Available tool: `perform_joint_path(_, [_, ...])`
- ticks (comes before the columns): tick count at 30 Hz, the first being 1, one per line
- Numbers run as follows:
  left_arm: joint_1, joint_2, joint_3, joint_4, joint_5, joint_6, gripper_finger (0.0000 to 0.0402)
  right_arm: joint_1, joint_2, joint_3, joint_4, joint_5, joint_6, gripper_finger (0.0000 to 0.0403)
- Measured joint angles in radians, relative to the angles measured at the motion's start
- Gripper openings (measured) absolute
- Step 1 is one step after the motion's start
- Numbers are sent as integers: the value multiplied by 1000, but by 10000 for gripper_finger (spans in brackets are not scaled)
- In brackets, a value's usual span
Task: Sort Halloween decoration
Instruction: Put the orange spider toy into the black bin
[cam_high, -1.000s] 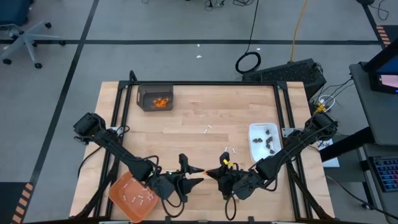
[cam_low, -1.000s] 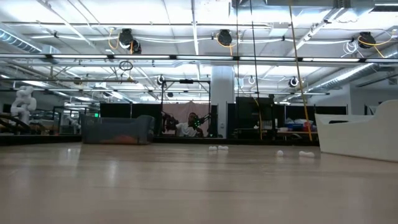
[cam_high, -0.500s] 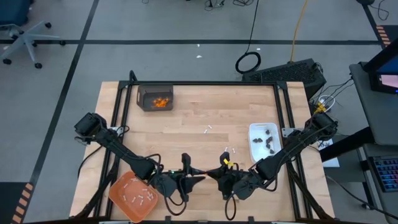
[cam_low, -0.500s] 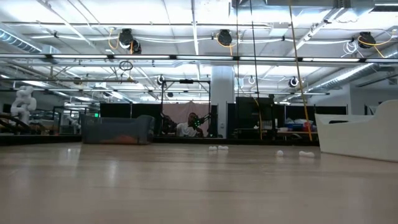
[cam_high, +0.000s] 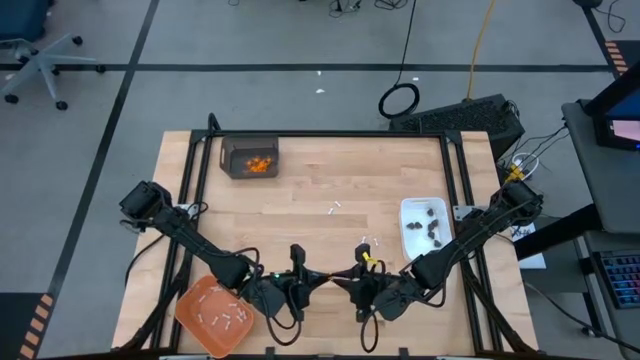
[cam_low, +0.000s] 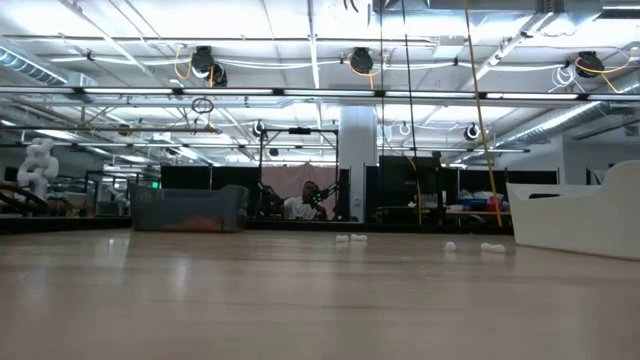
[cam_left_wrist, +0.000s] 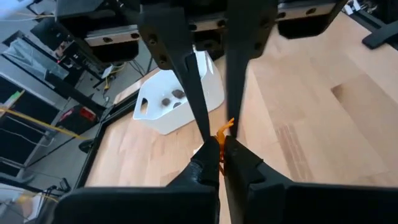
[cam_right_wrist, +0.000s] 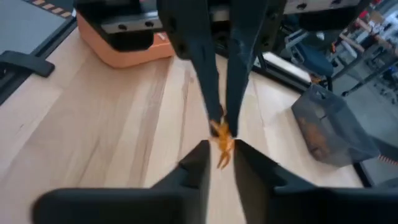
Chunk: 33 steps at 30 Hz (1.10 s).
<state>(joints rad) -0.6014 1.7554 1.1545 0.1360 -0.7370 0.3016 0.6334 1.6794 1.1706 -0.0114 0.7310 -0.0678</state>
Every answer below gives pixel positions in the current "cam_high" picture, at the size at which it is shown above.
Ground grey keyboard desk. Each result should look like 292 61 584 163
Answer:
582 229 640 360

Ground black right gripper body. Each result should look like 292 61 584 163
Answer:
349 243 416 324

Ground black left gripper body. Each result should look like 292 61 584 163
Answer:
254 243 321 322

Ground black monitor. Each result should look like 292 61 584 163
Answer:
584 64 640 151

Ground black coiled cable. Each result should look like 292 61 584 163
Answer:
377 0 421 120

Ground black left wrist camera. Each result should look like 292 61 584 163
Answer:
254 279 287 316

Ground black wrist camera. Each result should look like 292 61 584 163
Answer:
379 283 417 321
254 279 287 316

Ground grey office chair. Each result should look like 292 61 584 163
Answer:
0 0 107 112

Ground black computer case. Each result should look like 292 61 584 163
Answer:
388 93 526 161

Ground black metal beam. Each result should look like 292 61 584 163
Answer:
513 203 601 261

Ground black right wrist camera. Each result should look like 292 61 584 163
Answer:
379 283 417 321

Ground black right camera cable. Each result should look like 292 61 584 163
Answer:
359 299 382 354

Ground backlit keyboard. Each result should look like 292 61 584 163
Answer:
597 251 640 309

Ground yellow hanging cable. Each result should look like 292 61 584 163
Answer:
466 0 497 100

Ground white paper sheet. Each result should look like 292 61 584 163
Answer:
509 222 547 270

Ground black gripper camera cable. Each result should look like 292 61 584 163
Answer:
259 294 304 348

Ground dark grey plastic bin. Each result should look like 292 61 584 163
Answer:
219 135 280 180

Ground white plastic bin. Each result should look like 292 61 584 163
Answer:
399 196 456 265

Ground orange plastic tray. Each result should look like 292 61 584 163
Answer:
174 274 255 359

